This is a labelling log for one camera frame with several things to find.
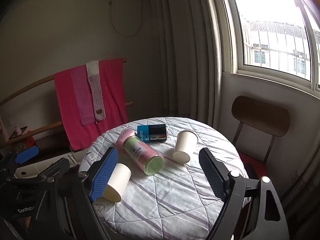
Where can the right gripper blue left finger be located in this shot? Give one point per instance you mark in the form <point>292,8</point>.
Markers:
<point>91,183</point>

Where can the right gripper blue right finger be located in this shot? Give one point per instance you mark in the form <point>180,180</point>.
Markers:
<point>217,174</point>

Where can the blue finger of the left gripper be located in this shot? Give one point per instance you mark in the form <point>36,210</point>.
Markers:
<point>29,153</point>

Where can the white paper cup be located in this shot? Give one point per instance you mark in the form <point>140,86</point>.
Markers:
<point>117,183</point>
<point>185,145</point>

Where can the red yellow box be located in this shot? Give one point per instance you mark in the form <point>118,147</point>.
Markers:
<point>24,144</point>

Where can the white rabbit figurine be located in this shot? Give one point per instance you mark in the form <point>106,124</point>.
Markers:
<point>17,131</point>

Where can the wooden towel rack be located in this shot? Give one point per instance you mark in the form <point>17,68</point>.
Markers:
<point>37,129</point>

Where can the bright pink hanging towel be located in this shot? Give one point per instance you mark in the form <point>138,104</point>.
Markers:
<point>112,99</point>

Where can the pink green towel canister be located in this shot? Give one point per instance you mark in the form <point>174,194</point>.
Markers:
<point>145,157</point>

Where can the striped quilted table cover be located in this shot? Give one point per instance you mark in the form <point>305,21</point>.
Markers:
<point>175,203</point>

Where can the blue black CoolTowel can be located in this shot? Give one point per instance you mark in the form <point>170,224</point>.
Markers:
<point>152,133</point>

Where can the brown wooden chair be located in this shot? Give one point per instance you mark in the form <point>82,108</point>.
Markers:
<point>264,117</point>

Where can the light pink narrow cloth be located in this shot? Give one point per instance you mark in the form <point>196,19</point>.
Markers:
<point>82,95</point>

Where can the white pink knitted strip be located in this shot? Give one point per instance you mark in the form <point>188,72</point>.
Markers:
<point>93,77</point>

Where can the grey window curtain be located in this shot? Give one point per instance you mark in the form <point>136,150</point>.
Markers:
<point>189,41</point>

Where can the white framed window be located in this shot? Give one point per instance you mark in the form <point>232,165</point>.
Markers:
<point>276,40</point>

